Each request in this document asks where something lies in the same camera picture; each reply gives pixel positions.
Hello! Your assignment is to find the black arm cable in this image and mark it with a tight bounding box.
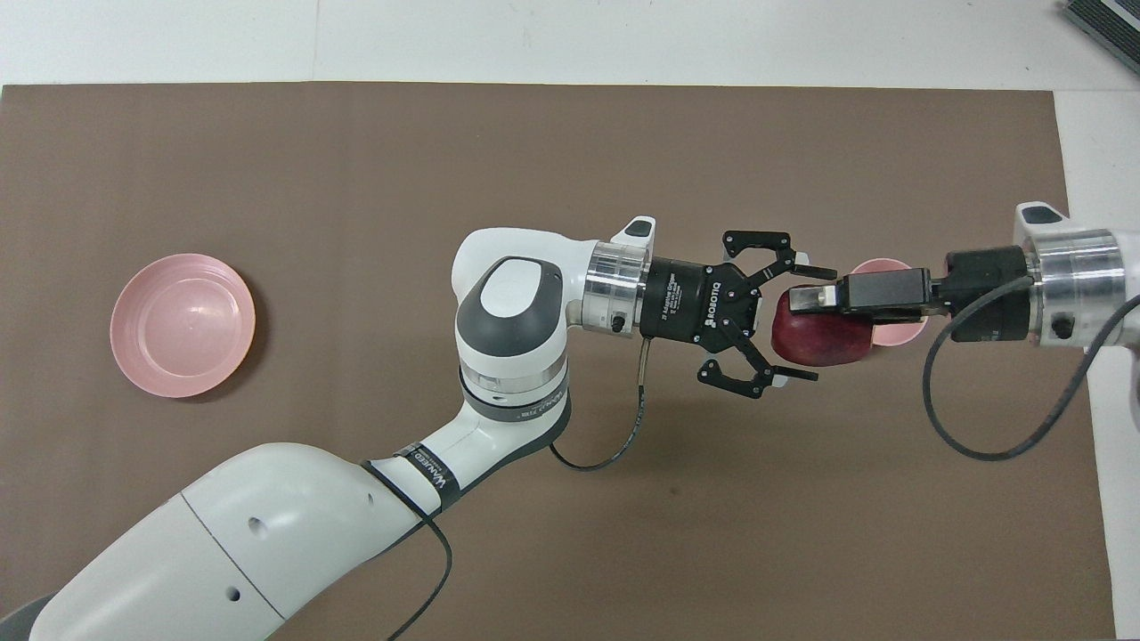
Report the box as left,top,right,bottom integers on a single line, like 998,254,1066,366
361,337,656,641
921,274,1140,462

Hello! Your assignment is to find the brown table mat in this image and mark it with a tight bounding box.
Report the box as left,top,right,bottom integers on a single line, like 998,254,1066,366
0,82,1117,641

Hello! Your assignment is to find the dark red apple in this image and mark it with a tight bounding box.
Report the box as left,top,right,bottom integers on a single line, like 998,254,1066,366
770,289,875,369

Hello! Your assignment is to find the grey ribbed device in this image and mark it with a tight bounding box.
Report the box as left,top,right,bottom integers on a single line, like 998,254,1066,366
1060,0,1140,75

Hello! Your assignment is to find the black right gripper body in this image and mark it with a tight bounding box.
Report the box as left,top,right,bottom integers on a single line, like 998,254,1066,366
924,247,1036,345

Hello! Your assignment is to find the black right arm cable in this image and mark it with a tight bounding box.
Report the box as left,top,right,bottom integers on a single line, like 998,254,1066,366
921,274,1140,462

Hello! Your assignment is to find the pink plate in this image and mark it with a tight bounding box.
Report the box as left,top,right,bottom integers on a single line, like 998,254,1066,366
110,253,257,399

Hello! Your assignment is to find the pink bowl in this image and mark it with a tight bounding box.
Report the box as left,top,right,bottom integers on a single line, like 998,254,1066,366
844,257,931,348

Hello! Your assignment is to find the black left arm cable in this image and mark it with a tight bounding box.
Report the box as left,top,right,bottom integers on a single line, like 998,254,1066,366
361,337,656,641

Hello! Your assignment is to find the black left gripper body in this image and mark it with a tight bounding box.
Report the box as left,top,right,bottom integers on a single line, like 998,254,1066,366
638,256,764,351

